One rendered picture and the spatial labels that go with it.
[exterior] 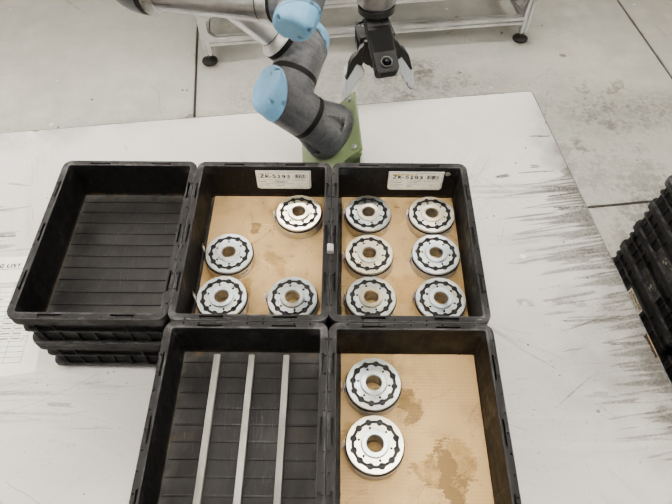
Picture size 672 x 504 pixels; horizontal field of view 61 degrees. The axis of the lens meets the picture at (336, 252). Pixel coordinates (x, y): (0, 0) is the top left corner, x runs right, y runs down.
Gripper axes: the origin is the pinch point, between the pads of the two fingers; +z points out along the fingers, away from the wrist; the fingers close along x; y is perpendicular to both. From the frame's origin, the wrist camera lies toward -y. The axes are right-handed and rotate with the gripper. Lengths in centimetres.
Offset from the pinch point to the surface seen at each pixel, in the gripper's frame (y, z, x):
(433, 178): -11.1, 16.1, -10.4
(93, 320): -37, 11, 62
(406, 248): -24.1, 23.1, -1.2
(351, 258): -26.7, 19.8, 11.5
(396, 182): -9.5, 17.1, -2.2
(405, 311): -39.4, 23.7, 2.7
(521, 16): 158, 88, -110
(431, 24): 160, 86, -62
